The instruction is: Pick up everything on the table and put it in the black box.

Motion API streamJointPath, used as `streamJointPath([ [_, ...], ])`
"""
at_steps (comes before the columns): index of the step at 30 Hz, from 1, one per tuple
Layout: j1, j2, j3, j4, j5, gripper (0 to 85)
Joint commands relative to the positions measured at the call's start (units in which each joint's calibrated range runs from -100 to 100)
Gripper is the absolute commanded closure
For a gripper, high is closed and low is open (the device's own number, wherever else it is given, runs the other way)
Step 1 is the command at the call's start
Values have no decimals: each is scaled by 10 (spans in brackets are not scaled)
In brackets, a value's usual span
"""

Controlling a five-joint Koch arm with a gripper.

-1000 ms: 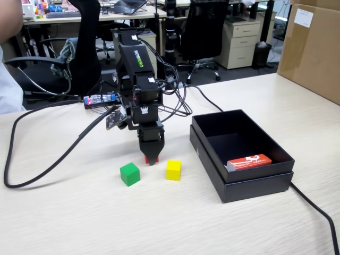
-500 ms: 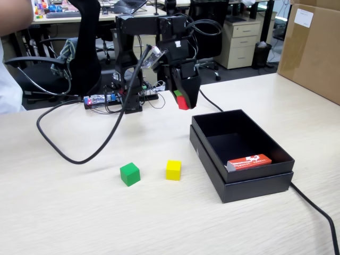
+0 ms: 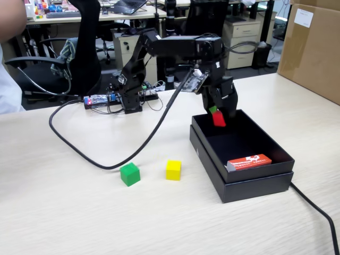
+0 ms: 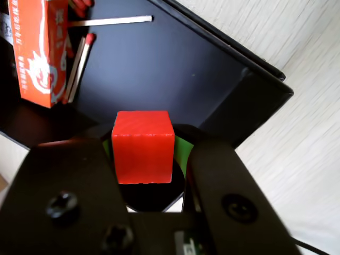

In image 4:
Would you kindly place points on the black open box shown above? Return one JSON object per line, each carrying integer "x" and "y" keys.
{"x": 239, "y": 40}

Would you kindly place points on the orange matchbox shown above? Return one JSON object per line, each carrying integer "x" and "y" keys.
{"x": 37, "y": 58}

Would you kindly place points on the red-tipped wooden match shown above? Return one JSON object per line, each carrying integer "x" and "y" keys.
{"x": 74, "y": 69}
{"x": 111, "y": 21}
{"x": 83, "y": 63}
{"x": 81, "y": 6}

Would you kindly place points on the black cardboard box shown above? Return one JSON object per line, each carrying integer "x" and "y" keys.
{"x": 159, "y": 74}

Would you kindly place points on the red wooden cube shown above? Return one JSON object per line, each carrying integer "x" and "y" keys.
{"x": 143, "y": 154}

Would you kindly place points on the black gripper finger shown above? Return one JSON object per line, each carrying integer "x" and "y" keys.
{"x": 239, "y": 207}
{"x": 66, "y": 186}

